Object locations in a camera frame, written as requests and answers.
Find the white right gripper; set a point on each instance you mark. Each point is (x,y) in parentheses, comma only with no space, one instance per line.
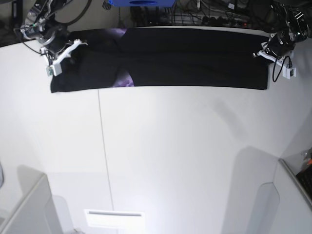
(63,53)

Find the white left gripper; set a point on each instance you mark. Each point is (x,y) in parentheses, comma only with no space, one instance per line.
(273,51)

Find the black T-shirt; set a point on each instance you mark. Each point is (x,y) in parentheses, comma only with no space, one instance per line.
(164,57)

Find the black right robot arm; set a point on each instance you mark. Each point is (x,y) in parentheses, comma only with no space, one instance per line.
(53,36)

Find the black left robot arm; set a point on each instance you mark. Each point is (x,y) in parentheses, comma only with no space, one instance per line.
(287,22)

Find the blue plastic box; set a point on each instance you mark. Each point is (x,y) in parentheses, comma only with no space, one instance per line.
(152,3)

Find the black keyboard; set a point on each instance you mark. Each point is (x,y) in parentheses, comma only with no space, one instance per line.
(305,179)

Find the left white side panel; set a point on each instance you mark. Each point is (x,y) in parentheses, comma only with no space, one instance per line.
(35,213)

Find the white side panel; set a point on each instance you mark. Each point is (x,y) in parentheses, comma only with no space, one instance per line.
(294,212)
(35,213)

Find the right white side panel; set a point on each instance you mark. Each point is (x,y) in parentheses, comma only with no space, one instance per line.
(294,212)

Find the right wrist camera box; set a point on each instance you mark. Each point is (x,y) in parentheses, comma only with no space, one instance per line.
(54,70)

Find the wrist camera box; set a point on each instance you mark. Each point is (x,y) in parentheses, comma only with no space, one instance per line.
(54,70)
(288,72)

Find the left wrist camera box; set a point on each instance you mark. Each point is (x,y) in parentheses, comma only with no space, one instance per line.
(288,72)

